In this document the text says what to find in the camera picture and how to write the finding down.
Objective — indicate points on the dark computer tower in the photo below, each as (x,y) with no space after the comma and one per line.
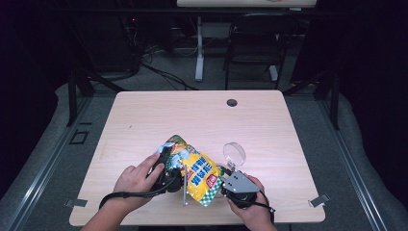
(106,41)

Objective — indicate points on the person's left hand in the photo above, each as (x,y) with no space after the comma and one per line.
(134,186)

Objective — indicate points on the black chair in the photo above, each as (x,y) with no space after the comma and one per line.
(256,41)

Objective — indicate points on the clear glass jar with lid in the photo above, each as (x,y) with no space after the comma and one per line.
(234,154)

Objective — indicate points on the yellow spouted snack pouch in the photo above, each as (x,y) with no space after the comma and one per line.
(200,174)

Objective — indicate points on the person's right hand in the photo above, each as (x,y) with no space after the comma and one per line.
(256,213)

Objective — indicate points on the white desk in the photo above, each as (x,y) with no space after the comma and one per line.
(199,48)

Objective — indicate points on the grey metal floor rail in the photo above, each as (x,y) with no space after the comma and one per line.
(48,166)
(352,166)

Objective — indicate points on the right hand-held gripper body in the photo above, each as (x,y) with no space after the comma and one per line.
(239,186)

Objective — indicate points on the black metal frame stand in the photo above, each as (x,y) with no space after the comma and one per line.
(335,102)
(73,96)

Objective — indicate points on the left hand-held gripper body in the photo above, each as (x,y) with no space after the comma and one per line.
(171,181)

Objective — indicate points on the grey tape strip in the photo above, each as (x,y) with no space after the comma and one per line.
(319,200)
(76,202)

